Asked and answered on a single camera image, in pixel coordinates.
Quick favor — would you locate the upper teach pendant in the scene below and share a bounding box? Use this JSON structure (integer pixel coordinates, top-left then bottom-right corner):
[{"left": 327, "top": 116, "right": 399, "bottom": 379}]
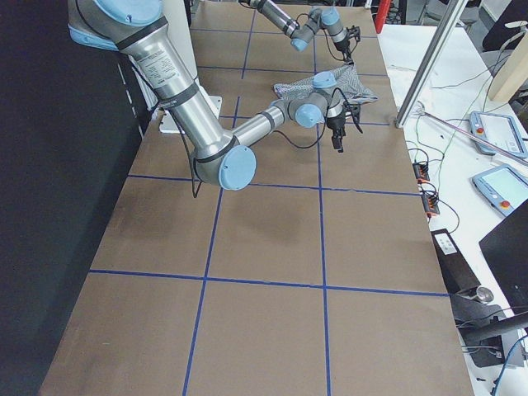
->
[{"left": 469, "top": 111, "right": 527, "bottom": 159}]

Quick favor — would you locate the lower orange black connector block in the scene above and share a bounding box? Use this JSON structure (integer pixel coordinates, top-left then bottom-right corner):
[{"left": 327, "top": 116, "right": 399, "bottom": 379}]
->
[{"left": 422, "top": 191, "right": 440, "bottom": 219}]

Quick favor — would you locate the lower teach pendant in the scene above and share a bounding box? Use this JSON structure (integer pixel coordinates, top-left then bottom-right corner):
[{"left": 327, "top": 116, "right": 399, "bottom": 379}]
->
[{"left": 472, "top": 164, "right": 527, "bottom": 217}]

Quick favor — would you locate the teach pendant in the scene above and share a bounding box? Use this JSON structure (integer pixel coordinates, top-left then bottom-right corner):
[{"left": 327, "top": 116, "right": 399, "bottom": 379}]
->
[
  {"left": 472, "top": 164, "right": 527, "bottom": 217},
  {"left": 469, "top": 111, "right": 527, "bottom": 159}
]

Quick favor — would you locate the upper orange black connector block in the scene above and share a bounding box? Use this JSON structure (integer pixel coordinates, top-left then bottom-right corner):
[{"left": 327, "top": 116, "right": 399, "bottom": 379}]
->
[{"left": 412, "top": 162, "right": 430, "bottom": 184}]

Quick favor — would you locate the striped polo shirt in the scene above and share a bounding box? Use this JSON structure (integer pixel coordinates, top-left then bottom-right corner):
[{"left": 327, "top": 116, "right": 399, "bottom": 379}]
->
[{"left": 273, "top": 64, "right": 379, "bottom": 104}]

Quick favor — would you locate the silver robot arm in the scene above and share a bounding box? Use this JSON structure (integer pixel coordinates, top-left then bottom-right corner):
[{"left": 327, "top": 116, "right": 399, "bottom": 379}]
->
[
  {"left": 239, "top": 0, "right": 361, "bottom": 65},
  {"left": 68, "top": 1, "right": 346, "bottom": 191}
]

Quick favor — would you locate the white pedestal column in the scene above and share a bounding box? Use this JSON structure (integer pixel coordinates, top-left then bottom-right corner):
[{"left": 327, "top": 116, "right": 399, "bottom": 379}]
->
[{"left": 162, "top": 1, "right": 221, "bottom": 119}]

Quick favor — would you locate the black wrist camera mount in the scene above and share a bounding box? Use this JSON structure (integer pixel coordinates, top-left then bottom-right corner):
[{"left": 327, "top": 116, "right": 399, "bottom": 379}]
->
[{"left": 344, "top": 103, "right": 363, "bottom": 134}]

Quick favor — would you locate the wooden board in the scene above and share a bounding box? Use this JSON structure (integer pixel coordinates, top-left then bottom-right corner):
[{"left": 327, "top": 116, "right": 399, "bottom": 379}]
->
[{"left": 488, "top": 21, "right": 527, "bottom": 102}]

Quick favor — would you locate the aluminium frame post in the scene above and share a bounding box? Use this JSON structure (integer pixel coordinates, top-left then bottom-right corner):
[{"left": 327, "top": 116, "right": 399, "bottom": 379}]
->
[{"left": 395, "top": 0, "right": 468, "bottom": 128}]

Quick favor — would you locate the red fire extinguisher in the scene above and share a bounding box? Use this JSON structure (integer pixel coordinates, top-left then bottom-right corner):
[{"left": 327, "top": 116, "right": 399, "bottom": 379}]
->
[{"left": 375, "top": 0, "right": 391, "bottom": 34}]

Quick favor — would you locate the black box with label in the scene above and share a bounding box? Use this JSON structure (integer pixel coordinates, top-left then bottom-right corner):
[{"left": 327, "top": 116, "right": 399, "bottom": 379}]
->
[{"left": 431, "top": 229, "right": 481, "bottom": 294}]

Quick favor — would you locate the orange black connector block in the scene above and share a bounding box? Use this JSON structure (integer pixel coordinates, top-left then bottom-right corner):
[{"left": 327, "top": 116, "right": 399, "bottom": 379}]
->
[
  {"left": 412, "top": 162, "right": 430, "bottom": 184},
  {"left": 422, "top": 191, "right": 440, "bottom": 219}
]

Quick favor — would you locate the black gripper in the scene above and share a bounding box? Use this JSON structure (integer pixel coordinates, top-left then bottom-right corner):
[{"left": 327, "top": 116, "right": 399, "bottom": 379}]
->
[
  {"left": 337, "top": 38, "right": 354, "bottom": 65},
  {"left": 328, "top": 115, "right": 346, "bottom": 153}
]

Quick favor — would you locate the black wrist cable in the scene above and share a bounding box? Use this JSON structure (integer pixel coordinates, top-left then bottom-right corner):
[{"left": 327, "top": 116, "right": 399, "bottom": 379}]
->
[{"left": 273, "top": 87, "right": 347, "bottom": 150}]

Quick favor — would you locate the black monitor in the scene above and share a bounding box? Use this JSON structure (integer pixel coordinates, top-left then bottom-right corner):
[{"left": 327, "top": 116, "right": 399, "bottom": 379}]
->
[{"left": 479, "top": 202, "right": 527, "bottom": 314}]

